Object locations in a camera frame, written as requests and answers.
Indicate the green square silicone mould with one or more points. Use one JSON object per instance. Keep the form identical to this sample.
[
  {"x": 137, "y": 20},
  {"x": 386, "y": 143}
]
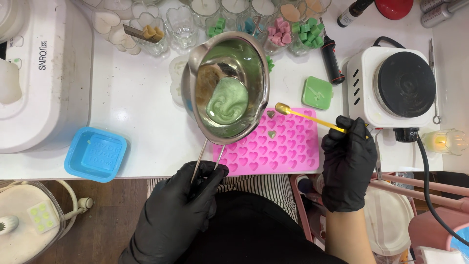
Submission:
[{"x": 317, "y": 93}]

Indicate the person's left hand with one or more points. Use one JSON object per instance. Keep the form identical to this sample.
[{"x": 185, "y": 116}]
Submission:
[{"x": 172, "y": 216}]

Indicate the white flower silicone mould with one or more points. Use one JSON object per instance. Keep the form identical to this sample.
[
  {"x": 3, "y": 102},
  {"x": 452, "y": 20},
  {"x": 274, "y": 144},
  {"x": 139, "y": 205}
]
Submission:
[{"x": 177, "y": 79}]

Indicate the clear bin with white contents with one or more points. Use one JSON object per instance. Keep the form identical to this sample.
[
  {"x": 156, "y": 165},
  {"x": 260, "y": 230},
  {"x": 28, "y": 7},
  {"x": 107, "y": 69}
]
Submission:
[{"x": 22, "y": 223}]

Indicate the metal wick holder bar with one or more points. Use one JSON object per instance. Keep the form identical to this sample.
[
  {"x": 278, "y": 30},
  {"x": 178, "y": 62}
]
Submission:
[{"x": 133, "y": 32}]

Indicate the blue square silicone mould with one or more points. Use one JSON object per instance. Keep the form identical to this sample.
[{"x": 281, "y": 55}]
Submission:
[{"x": 96, "y": 154}]

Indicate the long metal skewer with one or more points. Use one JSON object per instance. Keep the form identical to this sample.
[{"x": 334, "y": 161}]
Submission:
[{"x": 434, "y": 80}]

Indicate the dark glass bottle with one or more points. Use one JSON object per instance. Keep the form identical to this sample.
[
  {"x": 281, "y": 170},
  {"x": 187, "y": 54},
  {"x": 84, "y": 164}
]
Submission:
[{"x": 353, "y": 13}]

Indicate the silver tubes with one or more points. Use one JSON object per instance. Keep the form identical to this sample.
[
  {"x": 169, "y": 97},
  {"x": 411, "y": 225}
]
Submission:
[{"x": 441, "y": 13}]

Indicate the lit candle in clear glass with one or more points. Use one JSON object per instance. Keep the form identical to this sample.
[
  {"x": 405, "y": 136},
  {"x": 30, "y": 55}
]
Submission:
[{"x": 443, "y": 142}]

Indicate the glass of blue wax hearts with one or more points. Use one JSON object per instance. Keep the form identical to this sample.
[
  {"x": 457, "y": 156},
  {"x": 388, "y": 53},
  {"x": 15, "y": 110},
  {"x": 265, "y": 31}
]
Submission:
[{"x": 249, "y": 25}]

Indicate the white electric hot plate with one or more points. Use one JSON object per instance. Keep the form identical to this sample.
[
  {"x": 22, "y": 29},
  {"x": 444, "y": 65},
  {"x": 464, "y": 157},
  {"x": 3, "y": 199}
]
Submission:
[{"x": 388, "y": 88}]

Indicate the black stick lighter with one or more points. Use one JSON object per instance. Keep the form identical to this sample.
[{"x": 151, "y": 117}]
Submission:
[{"x": 331, "y": 60}]

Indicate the metal tweezers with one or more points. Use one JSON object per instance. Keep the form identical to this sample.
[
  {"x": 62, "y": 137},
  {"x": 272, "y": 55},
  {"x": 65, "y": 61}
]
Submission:
[{"x": 378, "y": 154}]

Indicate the glass with peach wax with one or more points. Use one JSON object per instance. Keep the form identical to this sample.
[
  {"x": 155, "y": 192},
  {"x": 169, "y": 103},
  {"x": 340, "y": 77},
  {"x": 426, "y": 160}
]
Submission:
[
  {"x": 291, "y": 11},
  {"x": 317, "y": 5}
]

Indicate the large white machine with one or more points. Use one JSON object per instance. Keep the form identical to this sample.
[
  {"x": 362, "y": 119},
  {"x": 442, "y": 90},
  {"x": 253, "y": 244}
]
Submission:
[{"x": 47, "y": 80}]

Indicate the person's striped shirt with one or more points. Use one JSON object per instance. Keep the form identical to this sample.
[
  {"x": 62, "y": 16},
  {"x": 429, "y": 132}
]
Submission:
[{"x": 263, "y": 190}]

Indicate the glass of green wax cubes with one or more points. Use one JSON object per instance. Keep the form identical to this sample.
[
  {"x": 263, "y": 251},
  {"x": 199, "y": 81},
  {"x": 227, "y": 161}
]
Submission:
[{"x": 308, "y": 36}]

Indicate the heart glass with white wax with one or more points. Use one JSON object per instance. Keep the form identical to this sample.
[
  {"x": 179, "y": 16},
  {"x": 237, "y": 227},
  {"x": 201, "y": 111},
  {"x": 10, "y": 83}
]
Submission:
[
  {"x": 104, "y": 20},
  {"x": 122, "y": 40}
]

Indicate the white mould with green dots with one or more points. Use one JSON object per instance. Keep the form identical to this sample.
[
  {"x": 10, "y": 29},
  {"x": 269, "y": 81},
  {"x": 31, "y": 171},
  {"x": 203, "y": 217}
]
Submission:
[{"x": 43, "y": 217}]

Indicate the yellow plastic spoon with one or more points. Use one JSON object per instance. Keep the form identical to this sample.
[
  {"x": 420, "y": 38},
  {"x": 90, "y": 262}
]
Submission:
[{"x": 311, "y": 118}]

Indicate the steel wax melting pot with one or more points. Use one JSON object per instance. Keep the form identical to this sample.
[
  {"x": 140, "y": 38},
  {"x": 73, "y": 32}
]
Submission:
[{"x": 227, "y": 84}]

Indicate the person's right hand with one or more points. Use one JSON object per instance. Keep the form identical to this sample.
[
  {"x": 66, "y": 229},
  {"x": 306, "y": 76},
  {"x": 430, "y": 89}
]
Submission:
[{"x": 346, "y": 172}]

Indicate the glass of pink wax hearts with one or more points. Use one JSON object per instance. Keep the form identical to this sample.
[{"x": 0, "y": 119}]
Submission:
[{"x": 279, "y": 35}]

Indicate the empty heart glass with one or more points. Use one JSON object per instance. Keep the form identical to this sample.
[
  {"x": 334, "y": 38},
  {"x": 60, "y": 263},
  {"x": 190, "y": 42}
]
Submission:
[{"x": 182, "y": 27}]

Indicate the green wax flower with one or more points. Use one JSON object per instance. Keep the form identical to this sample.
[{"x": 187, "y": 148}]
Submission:
[{"x": 270, "y": 63}]

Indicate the melted green wax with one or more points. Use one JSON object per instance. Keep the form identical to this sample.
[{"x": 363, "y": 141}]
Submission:
[{"x": 227, "y": 101}]

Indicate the person's black apron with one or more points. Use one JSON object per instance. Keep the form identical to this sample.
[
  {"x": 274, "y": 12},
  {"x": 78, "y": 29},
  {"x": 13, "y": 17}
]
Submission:
[{"x": 256, "y": 234}]

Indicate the white round lid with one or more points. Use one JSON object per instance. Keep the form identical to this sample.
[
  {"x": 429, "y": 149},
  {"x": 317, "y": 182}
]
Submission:
[{"x": 388, "y": 220}]

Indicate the pink heart silicone mould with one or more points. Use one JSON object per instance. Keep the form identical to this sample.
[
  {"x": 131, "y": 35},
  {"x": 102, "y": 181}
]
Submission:
[{"x": 271, "y": 154}]

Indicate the heart glass with tan wax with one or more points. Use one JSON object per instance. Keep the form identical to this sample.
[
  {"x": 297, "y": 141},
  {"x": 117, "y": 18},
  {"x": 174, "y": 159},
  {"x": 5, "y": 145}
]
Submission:
[{"x": 150, "y": 35}]

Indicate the small glass of green cubes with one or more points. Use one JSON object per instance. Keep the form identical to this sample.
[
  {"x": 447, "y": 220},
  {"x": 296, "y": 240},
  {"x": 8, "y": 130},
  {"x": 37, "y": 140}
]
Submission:
[{"x": 217, "y": 27}]

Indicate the red round lid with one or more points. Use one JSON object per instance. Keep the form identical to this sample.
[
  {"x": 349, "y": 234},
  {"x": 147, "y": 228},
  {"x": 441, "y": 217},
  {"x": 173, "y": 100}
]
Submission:
[{"x": 394, "y": 8}]

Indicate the round glass white candle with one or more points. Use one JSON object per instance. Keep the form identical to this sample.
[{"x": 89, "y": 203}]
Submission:
[
  {"x": 264, "y": 6},
  {"x": 204, "y": 9},
  {"x": 235, "y": 6}
]

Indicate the pink trolley cart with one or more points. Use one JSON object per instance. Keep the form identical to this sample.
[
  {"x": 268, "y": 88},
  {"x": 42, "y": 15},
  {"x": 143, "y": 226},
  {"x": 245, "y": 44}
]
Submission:
[{"x": 432, "y": 220}]

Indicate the black hot plate knob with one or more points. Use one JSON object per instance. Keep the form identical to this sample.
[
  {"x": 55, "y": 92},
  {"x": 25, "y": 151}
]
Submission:
[{"x": 406, "y": 134}]

